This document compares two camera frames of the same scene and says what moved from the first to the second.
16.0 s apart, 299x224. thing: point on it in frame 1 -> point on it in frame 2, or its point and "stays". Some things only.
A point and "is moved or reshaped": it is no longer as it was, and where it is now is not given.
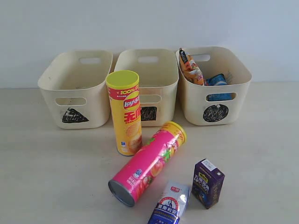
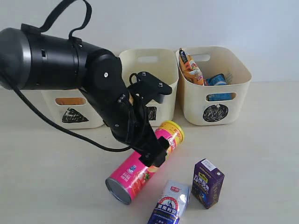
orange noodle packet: (190, 68) stays
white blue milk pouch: (171, 204) stays
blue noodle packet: (218, 80) stays
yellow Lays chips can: (124, 91) is moved or reshaped
